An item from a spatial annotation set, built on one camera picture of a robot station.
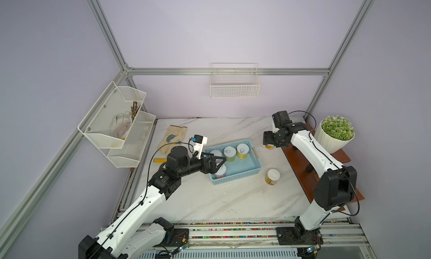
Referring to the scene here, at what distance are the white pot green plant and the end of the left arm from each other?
18.8 inches

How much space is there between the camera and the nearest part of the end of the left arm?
53cm

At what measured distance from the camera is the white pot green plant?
0.68 metres
